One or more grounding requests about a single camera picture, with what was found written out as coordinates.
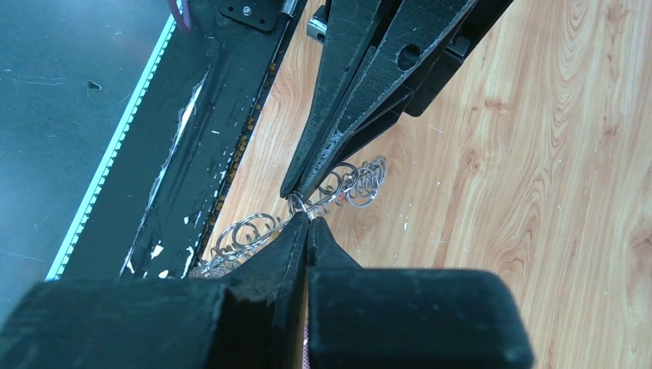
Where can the slotted white cable duct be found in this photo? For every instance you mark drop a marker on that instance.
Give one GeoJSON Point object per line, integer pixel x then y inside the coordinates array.
{"type": "Point", "coordinates": [97, 182]}

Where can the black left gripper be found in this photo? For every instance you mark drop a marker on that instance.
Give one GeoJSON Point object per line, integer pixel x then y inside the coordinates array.
{"type": "Point", "coordinates": [381, 60]}

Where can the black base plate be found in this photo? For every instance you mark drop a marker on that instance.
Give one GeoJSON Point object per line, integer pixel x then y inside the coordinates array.
{"type": "Point", "coordinates": [152, 217]}

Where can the playing card box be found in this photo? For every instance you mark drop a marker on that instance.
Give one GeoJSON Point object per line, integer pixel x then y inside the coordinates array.
{"type": "Point", "coordinates": [305, 364]}

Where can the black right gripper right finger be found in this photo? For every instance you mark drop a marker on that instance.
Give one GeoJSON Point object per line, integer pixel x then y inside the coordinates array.
{"type": "Point", "coordinates": [407, 317]}

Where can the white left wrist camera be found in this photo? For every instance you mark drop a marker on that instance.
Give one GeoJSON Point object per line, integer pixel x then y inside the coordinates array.
{"type": "Point", "coordinates": [317, 25]}

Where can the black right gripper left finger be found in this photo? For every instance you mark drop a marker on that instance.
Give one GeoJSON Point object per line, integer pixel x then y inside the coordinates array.
{"type": "Point", "coordinates": [250, 318]}

